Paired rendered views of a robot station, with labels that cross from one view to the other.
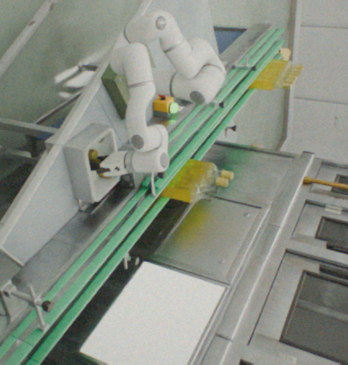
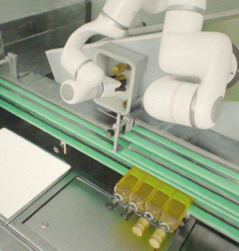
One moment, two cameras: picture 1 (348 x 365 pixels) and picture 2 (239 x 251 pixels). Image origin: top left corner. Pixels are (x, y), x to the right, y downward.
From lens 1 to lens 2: 1.63 m
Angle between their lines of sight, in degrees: 70
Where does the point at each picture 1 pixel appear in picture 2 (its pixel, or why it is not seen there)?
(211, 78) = (168, 91)
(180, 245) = (81, 195)
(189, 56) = (166, 36)
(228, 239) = (75, 241)
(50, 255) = (57, 89)
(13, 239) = (53, 58)
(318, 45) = not seen: outside the picture
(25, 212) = not seen: hidden behind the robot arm
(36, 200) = not seen: hidden behind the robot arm
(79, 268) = (40, 103)
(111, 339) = (3, 141)
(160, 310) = (11, 169)
